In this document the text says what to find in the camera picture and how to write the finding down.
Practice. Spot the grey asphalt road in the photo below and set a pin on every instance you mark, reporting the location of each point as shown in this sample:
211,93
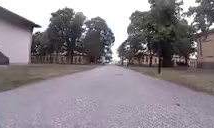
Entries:
108,100

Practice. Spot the group of large trees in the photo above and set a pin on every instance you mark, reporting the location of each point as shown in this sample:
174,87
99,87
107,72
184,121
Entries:
70,30
161,26

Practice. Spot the thin dark pole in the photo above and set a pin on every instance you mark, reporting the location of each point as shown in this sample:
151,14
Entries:
159,65

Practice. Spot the dry grass patch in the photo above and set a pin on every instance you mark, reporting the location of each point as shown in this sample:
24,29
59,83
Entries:
28,75
195,80

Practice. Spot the white building with dark roof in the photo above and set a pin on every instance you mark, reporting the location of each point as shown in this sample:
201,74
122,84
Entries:
13,40

